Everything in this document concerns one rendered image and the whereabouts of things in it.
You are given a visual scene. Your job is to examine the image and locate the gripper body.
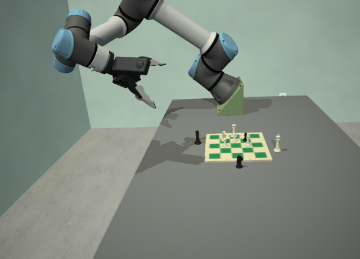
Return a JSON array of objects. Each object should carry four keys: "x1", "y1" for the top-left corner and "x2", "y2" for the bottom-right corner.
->
[{"x1": 100, "y1": 51, "x2": 141, "y2": 88}]

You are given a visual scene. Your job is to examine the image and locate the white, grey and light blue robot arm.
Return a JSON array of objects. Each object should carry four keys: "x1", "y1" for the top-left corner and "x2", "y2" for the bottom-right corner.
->
[{"x1": 52, "y1": 0, "x2": 240, "y2": 104}]

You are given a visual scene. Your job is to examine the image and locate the green and cream chessboard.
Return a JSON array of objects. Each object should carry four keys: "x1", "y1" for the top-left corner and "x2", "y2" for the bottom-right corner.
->
[{"x1": 205, "y1": 133, "x2": 272, "y2": 163}]

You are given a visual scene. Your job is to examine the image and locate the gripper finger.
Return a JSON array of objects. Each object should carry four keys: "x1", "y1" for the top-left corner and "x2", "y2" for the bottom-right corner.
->
[
  {"x1": 147, "y1": 57, "x2": 166, "y2": 66},
  {"x1": 126, "y1": 80, "x2": 156, "y2": 108}
]

